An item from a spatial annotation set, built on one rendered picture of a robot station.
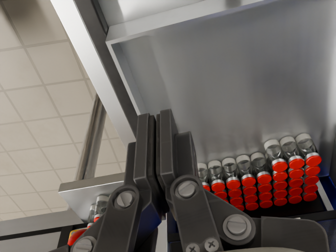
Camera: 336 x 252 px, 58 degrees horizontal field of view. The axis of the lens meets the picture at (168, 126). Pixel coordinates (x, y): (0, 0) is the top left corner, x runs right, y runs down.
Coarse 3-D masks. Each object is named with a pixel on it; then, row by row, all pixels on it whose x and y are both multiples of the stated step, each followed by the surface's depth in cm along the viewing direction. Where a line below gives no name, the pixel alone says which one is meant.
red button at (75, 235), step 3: (75, 231) 42; (78, 231) 42; (81, 231) 42; (84, 231) 42; (72, 234) 42; (75, 234) 42; (78, 234) 41; (72, 237) 41; (75, 237) 41; (69, 240) 41; (72, 240) 41; (69, 243) 41; (72, 243) 41
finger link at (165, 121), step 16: (160, 112) 14; (160, 128) 13; (176, 128) 15; (160, 144) 12; (176, 144) 13; (192, 144) 14; (160, 160) 12; (176, 160) 13; (192, 160) 13; (160, 176) 12; (176, 176) 12; (208, 192) 11; (224, 208) 11; (224, 224) 10; (240, 224) 10; (224, 240) 10; (240, 240) 10
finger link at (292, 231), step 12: (264, 216) 10; (264, 228) 10; (276, 228) 10; (288, 228) 10; (300, 228) 10; (312, 228) 10; (264, 240) 10; (276, 240) 10; (288, 240) 10; (300, 240) 9; (312, 240) 9; (324, 240) 9
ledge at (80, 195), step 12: (84, 180) 53; (96, 180) 53; (108, 180) 52; (120, 180) 51; (60, 192) 53; (72, 192) 53; (84, 192) 53; (96, 192) 53; (108, 192) 53; (72, 204) 56; (84, 204) 56; (84, 216) 58
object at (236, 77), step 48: (240, 0) 29; (288, 0) 31; (144, 48) 34; (192, 48) 34; (240, 48) 35; (288, 48) 35; (144, 96) 39; (192, 96) 39; (240, 96) 39; (288, 96) 40; (240, 144) 45
